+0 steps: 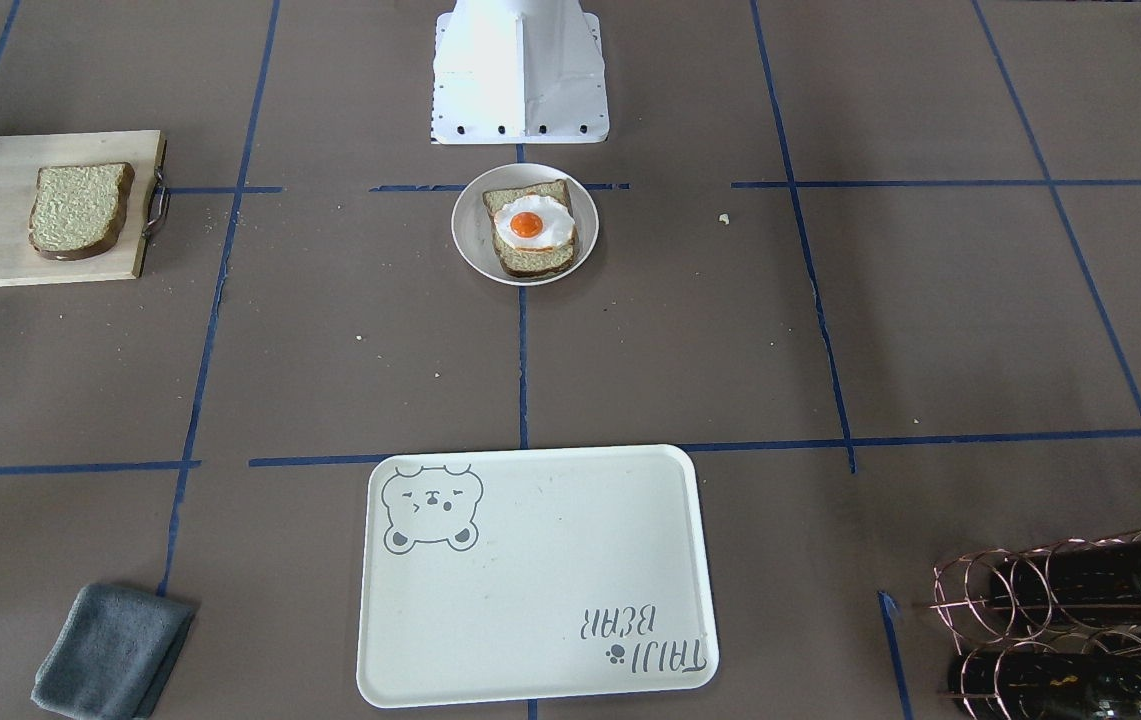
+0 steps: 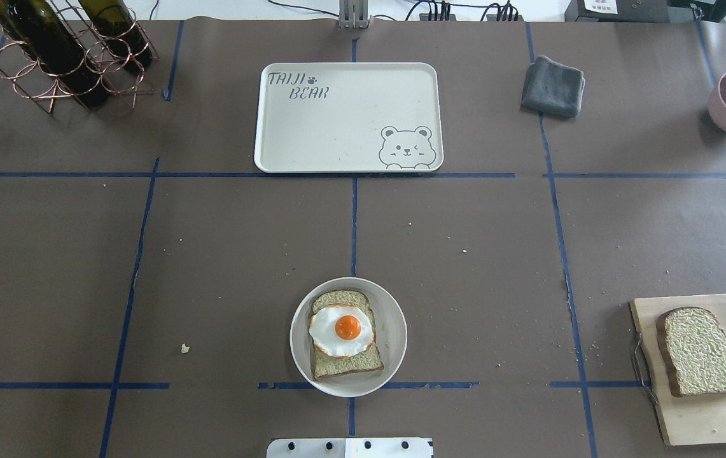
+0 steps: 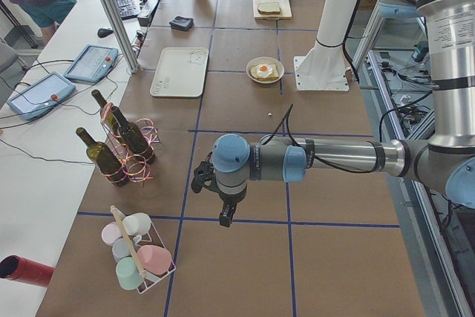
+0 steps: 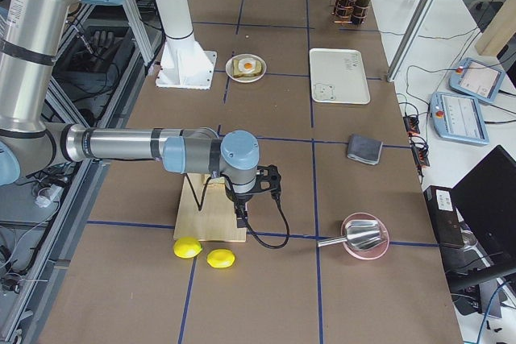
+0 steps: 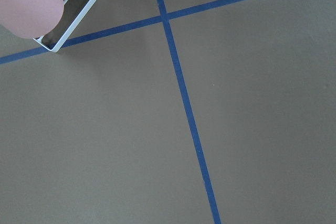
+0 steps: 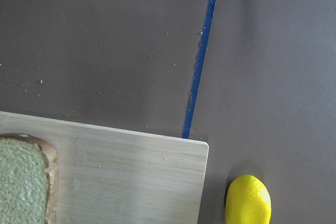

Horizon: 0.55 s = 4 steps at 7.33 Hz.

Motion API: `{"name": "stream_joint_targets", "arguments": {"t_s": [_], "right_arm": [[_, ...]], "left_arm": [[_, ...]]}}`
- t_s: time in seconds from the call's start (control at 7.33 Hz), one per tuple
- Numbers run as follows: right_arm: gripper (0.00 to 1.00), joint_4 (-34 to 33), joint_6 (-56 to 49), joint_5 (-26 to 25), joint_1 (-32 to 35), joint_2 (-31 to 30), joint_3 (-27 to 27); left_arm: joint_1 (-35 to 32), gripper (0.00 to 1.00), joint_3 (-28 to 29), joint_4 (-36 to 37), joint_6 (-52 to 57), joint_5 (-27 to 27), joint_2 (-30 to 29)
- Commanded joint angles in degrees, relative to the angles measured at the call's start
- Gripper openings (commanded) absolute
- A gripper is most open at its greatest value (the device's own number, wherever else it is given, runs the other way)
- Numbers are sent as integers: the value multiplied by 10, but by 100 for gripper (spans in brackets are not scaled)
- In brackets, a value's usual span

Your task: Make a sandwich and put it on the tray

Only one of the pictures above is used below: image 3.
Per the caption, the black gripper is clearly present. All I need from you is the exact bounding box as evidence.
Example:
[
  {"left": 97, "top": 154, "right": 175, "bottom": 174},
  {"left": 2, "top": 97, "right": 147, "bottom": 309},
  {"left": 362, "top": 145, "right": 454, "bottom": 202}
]
[{"left": 191, "top": 152, "right": 238, "bottom": 226}]

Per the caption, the bread slice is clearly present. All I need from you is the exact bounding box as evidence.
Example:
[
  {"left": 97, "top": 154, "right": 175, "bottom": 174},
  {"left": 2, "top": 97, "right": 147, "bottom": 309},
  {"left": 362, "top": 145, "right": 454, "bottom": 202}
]
[
  {"left": 250, "top": 63, "right": 279, "bottom": 81},
  {"left": 257, "top": 2, "right": 281, "bottom": 15}
]

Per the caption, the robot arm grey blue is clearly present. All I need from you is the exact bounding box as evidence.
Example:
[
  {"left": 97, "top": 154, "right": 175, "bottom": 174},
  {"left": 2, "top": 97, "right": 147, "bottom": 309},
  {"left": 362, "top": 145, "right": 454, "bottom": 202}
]
[{"left": 191, "top": 0, "right": 474, "bottom": 226}]

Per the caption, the cream bear serving tray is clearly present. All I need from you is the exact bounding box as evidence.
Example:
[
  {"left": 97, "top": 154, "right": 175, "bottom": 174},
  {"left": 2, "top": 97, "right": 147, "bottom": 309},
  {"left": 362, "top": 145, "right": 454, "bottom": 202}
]
[{"left": 149, "top": 47, "right": 209, "bottom": 98}]

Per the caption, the white cup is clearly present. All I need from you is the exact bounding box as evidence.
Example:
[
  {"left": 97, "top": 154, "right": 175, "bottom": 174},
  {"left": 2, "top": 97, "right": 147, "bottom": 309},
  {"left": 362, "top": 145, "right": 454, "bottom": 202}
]
[{"left": 122, "top": 212, "right": 151, "bottom": 236}]

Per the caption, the pink cup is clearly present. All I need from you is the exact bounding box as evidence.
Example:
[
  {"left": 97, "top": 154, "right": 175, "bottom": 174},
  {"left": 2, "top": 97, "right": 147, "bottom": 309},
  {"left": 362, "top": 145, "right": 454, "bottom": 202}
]
[{"left": 137, "top": 245, "right": 172, "bottom": 275}]

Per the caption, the green wine bottle middle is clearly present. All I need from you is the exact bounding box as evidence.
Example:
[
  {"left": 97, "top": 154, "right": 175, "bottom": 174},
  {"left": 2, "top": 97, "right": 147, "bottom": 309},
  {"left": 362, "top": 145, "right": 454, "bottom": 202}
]
[{"left": 111, "top": 105, "right": 156, "bottom": 164}]

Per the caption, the green wine bottle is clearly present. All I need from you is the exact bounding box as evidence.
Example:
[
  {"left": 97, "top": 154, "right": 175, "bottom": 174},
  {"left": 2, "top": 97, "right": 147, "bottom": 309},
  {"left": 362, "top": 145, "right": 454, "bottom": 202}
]
[
  {"left": 111, "top": 105, "right": 156, "bottom": 164},
  {"left": 76, "top": 127, "right": 129, "bottom": 186},
  {"left": 91, "top": 89, "right": 118, "bottom": 130}
]

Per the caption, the grey blue cup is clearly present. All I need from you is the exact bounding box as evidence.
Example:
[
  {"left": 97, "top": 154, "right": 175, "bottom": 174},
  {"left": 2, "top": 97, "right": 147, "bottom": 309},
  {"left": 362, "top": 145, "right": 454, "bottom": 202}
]
[{"left": 112, "top": 238, "right": 131, "bottom": 263}]

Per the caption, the lilac cup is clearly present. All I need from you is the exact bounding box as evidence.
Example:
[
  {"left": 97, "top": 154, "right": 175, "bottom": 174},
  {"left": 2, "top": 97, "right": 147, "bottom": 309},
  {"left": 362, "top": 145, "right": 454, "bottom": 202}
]
[{"left": 101, "top": 222, "right": 122, "bottom": 246}]

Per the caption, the green wine bottle front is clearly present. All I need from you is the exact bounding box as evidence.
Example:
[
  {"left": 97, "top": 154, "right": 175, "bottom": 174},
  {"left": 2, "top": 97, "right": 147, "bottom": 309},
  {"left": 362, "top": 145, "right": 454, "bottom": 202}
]
[{"left": 76, "top": 127, "right": 129, "bottom": 186}]

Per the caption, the mint green cup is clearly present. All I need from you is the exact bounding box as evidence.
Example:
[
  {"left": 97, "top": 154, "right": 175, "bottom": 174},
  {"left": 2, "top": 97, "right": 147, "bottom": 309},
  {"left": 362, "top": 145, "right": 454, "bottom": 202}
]
[{"left": 116, "top": 257, "right": 144, "bottom": 291}]

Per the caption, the green wine bottle back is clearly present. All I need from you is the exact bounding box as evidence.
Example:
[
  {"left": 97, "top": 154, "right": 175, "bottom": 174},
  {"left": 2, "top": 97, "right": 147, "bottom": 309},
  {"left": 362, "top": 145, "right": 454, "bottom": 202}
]
[{"left": 91, "top": 89, "right": 118, "bottom": 130}]

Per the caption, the white round bowl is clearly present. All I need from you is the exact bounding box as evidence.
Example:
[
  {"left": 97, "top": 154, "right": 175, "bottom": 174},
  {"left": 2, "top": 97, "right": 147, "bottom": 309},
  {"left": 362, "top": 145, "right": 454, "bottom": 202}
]
[{"left": 246, "top": 56, "right": 284, "bottom": 85}]

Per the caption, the fried egg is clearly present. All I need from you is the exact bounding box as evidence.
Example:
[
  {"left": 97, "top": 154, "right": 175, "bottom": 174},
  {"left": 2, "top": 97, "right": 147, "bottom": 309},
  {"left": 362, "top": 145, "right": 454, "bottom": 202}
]
[{"left": 251, "top": 64, "right": 275, "bottom": 79}]

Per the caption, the grey folded cloth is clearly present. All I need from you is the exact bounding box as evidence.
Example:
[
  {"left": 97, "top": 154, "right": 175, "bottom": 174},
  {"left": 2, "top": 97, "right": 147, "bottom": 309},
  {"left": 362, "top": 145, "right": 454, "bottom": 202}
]
[{"left": 169, "top": 16, "right": 194, "bottom": 31}]

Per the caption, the blue tablet far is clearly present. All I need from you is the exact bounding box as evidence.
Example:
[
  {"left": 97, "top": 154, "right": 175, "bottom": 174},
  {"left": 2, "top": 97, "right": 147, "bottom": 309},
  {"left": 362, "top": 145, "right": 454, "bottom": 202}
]
[{"left": 64, "top": 45, "right": 119, "bottom": 84}]

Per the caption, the blue tablet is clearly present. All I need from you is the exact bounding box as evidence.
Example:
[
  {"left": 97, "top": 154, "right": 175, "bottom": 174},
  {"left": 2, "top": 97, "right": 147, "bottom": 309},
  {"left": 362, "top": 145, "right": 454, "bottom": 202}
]
[
  {"left": 64, "top": 45, "right": 119, "bottom": 84},
  {"left": 7, "top": 72, "right": 76, "bottom": 121}
]

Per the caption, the blue tablet near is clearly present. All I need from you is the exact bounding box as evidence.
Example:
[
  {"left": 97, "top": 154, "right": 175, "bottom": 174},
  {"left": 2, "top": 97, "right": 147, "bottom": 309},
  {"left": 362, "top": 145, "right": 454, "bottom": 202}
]
[{"left": 7, "top": 72, "right": 76, "bottom": 121}]

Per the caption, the black computer mouse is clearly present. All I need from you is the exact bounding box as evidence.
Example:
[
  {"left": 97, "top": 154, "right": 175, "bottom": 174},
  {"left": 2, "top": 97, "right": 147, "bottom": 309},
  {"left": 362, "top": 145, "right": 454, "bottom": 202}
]
[{"left": 96, "top": 27, "right": 114, "bottom": 39}]

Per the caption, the red cylinder tube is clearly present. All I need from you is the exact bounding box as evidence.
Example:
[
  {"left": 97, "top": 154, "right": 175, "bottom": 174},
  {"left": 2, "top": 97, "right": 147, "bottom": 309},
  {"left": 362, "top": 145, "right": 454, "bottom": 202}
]
[{"left": 1, "top": 255, "right": 54, "bottom": 287}]

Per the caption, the wooden cutting board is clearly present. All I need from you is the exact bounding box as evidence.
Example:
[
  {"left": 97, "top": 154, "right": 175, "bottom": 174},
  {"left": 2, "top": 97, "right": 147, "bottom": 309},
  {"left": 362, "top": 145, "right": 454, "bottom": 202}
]
[{"left": 253, "top": 0, "right": 292, "bottom": 20}]

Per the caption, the black keyboard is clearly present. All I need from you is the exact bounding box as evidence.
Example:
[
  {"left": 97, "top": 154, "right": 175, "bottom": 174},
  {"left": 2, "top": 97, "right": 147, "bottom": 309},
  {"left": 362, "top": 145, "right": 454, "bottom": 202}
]
[{"left": 114, "top": 0, "right": 140, "bottom": 20}]

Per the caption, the white wire cup rack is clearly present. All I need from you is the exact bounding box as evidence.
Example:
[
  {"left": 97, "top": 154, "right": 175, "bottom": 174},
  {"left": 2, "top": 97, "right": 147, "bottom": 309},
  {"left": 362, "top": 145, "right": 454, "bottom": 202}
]
[{"left": 102, "top": 206, "right": 176, "bottom": 294}]

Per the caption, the copper wire bottle rack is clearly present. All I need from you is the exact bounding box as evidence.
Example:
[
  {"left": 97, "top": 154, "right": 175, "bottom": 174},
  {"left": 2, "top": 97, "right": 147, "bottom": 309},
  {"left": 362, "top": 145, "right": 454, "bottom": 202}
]
[{"left": 100, "top": 102, "right": 160, "bottom": 186}]

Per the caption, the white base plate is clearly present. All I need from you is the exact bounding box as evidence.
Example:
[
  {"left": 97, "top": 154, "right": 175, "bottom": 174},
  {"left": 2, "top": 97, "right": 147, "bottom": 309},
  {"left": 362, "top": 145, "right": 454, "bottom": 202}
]
[{"left": 293, "top": 48, "right": 350, "bottom": 91}]

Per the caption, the aluminium frame post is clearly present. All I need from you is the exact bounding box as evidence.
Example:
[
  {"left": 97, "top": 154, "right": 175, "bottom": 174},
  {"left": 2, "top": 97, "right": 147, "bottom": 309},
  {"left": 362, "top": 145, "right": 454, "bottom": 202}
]
[{"left": 100, "top": 0, "right": 140, "bottom": 73}]

